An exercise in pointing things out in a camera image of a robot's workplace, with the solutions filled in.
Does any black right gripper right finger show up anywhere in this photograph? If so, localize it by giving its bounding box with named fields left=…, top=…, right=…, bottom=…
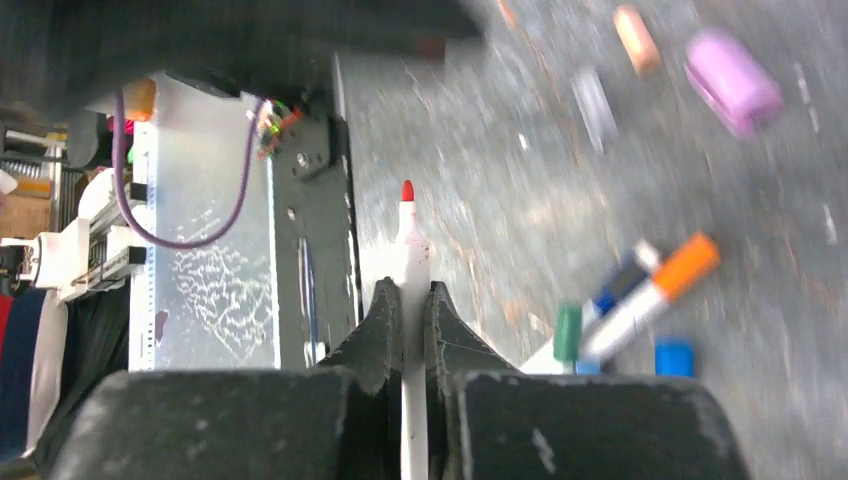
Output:
left=423, top=281, right=521, bottom=479

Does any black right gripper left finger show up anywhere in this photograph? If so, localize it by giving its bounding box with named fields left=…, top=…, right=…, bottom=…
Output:
left=321, top=277, right=402, bottom=479

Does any red capped white marker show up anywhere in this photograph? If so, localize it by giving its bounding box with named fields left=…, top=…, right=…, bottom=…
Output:
left=393, top=180, right=430, bottom=479

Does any blue capped white marker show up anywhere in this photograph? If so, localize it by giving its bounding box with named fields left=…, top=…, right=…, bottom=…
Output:
left=654, top=337, right=695, bottom=378

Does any clear pen cap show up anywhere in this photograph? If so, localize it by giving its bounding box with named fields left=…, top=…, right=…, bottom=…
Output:
left=572, top=68, right=618, bottom=153

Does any peach marker cap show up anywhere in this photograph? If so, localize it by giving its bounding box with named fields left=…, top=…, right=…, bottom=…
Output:
left=613, top=5, right=661, bottom=74

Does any pink highlighter cap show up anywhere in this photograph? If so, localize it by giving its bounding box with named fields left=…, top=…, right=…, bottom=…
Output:
left=684, top=29, right=783, bottom=137

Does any grey blue capped pen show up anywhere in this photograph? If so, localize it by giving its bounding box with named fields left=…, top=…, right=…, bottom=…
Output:
left=583, top=240, right=662, bottom=321

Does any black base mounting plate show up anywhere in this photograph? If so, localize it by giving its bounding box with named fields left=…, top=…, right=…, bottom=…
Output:
left=271, top=56, right=363, bottom=369

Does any orange capped white marker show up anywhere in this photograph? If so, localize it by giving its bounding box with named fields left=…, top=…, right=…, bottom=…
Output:
left=580, top=232, right=720, bottom=363

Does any white slotted cable duct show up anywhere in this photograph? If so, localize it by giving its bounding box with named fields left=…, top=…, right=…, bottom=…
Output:
left=127, top=119, right=160, bottom=372

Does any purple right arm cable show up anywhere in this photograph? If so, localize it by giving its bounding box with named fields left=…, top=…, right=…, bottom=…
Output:
left=109, top=89, right=268, bottom=252

